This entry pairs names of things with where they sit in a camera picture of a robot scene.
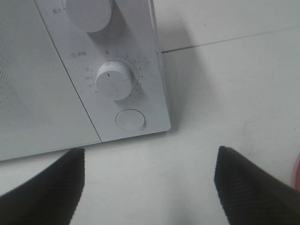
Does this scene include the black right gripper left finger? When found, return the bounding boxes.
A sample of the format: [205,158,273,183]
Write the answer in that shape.
[0,149,85,225]

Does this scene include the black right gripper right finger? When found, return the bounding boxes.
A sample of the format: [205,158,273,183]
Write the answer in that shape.
[214,146,300,225]

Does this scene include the pink round plate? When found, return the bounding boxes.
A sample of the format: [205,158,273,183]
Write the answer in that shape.
[291,155,300,191]

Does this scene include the round white door button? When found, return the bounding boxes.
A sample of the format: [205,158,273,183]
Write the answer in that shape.
[115,109,146,131]

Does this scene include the lower white timer knob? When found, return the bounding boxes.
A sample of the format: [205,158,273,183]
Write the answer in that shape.
[95,61,134,101]

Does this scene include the white microwave oven body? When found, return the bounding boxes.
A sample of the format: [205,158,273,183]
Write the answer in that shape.
[35,0,171,142]

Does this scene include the white neighbouring table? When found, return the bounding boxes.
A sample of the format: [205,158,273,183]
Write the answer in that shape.
[154,0,300,52]

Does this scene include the upper white power knob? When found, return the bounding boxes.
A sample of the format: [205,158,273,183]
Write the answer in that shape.
[65,0,114,32]

